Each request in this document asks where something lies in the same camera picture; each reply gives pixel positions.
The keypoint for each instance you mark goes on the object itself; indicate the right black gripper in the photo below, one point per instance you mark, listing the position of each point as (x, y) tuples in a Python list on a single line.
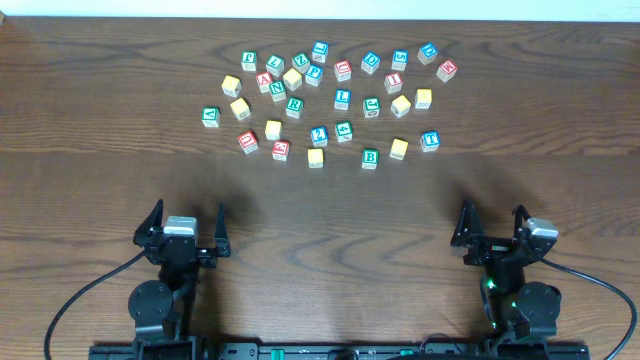
[(492, 246)]

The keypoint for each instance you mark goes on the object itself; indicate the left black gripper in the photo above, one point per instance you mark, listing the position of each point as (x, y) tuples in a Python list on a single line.
[(181, 251)]

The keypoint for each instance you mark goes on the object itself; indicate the yellow O block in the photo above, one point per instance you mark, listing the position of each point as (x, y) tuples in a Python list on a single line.
[(398, 149)]

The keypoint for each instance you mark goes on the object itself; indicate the green B block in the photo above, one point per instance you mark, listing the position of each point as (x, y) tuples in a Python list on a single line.
[(370, 159)]

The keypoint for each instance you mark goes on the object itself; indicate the green R block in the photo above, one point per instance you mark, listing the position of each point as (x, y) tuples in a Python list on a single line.
[(294, 107)]

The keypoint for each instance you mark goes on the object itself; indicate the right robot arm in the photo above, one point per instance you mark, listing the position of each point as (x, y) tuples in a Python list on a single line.
[(523, 314)]

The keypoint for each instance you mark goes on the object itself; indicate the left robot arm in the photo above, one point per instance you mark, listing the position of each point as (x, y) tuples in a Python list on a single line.
[(161, 308)]

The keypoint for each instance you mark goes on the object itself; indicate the blue T block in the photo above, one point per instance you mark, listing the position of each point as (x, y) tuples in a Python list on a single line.
[(430, 141)]

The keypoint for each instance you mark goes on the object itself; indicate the red U block lower left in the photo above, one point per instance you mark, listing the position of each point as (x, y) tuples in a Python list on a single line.
[(248, 142)]

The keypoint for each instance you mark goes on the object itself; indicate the green V block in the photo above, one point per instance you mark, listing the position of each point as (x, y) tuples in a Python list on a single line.
[(210, 117)]

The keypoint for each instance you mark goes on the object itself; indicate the red E block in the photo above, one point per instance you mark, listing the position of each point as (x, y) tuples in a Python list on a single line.
[(280, 150)]

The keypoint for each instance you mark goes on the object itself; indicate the yellow block left lower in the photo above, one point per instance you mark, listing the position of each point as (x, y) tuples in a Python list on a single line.
[(241, 109)]

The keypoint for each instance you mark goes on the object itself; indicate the yellow C block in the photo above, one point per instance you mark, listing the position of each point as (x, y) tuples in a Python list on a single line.
[(273, 130)]

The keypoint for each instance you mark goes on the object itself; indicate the yellow K block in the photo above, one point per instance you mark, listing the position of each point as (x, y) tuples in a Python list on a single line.
[(423, 98)]

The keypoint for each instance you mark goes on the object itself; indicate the yellow S block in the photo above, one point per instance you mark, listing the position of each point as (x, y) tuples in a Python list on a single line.
[(400, 106)]

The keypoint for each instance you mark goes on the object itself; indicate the yellow block bottom centre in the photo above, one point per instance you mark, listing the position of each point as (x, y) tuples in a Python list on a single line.
[(315, 158)]

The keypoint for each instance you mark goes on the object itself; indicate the yellow block far left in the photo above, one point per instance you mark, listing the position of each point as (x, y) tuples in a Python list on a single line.
[(231, 86)]

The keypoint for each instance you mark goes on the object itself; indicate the red M block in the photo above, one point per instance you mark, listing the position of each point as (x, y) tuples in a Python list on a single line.
[(447, 70)]

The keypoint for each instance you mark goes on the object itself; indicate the blue 2 block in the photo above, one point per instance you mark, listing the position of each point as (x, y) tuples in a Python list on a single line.
[(319, 136)]

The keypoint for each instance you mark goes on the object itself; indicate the green J block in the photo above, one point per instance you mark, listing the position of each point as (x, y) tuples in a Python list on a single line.
[(371, 107)]

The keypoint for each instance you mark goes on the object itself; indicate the green N block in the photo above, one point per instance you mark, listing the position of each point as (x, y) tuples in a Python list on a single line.
[(277, 91)]

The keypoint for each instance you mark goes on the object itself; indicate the red A block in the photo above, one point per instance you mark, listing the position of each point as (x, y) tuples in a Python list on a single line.
[(264, 80)]

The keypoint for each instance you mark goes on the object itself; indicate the red I block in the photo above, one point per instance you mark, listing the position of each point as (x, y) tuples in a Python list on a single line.
[(393, 83)]

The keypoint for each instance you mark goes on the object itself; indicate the green 4 block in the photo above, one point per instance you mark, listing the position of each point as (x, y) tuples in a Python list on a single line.
[(344, 131)]

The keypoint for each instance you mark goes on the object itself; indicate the yellow block near A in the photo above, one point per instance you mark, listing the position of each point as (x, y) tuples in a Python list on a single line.
[(292, 79)]

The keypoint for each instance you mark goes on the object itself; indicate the green L block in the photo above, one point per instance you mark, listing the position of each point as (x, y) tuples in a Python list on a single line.
[(275, 65)]

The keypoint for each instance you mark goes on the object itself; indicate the blue L block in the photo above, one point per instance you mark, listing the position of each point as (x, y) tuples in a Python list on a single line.
[(342, 99)]

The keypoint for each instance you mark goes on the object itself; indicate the blue P block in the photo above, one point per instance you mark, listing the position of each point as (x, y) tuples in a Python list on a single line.
[(314, 75)]

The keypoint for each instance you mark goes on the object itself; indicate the blue D block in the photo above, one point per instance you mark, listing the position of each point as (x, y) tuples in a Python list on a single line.
[(370, 62)]

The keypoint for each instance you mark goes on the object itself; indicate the green Z block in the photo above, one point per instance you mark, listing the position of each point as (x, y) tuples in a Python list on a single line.
[(301, 62)]

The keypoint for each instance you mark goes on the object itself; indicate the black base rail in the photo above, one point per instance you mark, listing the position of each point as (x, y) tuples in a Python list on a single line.
[(438, 349)]

